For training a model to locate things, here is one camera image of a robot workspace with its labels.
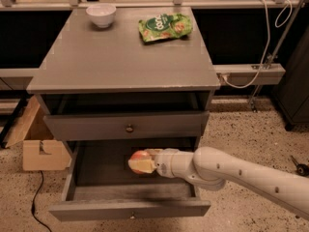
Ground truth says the light wooden block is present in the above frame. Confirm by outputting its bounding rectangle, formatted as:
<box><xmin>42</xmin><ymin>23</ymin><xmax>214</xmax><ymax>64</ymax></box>
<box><xmin>6</xmin><ymin>97</ymin><xmax>71</xmax><ymax>171</ymax></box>

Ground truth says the red apple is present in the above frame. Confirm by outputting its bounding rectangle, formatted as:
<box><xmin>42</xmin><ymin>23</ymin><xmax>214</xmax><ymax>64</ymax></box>
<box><xmin>130</xmin><ymin>151</ymin><xmax>152</xmax><ymax>160</ymax></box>

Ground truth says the green snack bag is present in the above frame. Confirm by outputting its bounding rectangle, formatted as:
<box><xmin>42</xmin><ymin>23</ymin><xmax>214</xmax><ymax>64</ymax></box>
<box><xmin>138</xmin><ymin>13</ymin><xmax>193</xmax><ymax>43</ymax></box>

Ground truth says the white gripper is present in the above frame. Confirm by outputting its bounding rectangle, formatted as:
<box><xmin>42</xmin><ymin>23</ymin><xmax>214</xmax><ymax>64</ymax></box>
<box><xmin>128</xmin><ymin>148</ymin><xmax>178</xmax><ymax>178</ymax></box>

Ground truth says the black floor cable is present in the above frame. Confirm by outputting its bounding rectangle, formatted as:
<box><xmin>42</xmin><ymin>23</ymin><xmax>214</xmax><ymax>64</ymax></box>
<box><xmin>30</xmin><ymin>170</ymin><xmax>52</xmax><ymax>232</ymax></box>

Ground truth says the grey wooden drawer cabinet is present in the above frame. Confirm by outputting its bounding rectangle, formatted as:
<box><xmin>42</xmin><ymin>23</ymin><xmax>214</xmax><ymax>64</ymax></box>
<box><xmin>26</xmin><ymin>6</ymin><xmax>222</xmax><ymax>153</ymax></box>

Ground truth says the grey metal rail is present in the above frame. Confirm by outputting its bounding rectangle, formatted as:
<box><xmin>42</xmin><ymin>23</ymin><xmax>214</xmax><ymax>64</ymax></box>
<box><xmin>213</xmin><ymin>64</ymin><xmax>285</xmax><ymax>87</ymax></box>

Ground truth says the white ceramic bowl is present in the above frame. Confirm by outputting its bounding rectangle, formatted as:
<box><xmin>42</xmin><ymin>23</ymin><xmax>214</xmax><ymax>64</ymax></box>
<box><xmin>86</xmin><ymin>3</ymin><xmax>116</xmax><ymax>28</ymax></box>

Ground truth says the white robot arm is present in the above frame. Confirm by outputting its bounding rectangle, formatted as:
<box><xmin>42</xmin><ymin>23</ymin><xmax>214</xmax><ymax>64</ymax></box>
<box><xmin>128</xmin><ymin>147</ymin><xmax>309</xmax><ymax>219</ymax></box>

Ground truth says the white hanging cable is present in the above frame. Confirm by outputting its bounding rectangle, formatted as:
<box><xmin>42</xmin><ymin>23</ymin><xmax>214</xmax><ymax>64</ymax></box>
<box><xmin>220</xmin><ymin>0</ymin><xmax>294</xmax><ymax>90</ymax></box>

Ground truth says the open grey lower drawer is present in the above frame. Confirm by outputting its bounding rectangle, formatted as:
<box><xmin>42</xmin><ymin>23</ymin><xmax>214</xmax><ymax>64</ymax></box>
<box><xmin>49</xmin><ymin>138</ymin><xmax>211</xmax><ymax>221</ymax></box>

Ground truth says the black caster wheel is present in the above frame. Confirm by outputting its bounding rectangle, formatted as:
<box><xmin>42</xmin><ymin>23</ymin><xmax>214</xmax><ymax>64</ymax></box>
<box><xmin>291</xmin><ymin>157</ymin><xmax>309</xmax><ymax>177</ymax></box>

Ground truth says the closed grey upper drawer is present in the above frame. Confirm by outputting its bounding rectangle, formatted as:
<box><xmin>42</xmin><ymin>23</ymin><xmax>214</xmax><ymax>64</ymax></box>
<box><xmin>43</xmin><ymin>112</ymin><xmax>209</xmax><ymax>141</ymax></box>

